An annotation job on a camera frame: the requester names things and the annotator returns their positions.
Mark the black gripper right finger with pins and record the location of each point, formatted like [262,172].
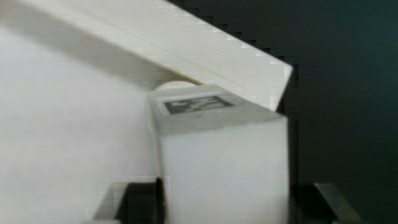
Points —
[322,206]

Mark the white table leg with tag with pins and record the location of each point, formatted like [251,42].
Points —
[221,139]

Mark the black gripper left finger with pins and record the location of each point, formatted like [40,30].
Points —
[132,205]

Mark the white square tabletop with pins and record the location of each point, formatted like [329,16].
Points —
[91,53]

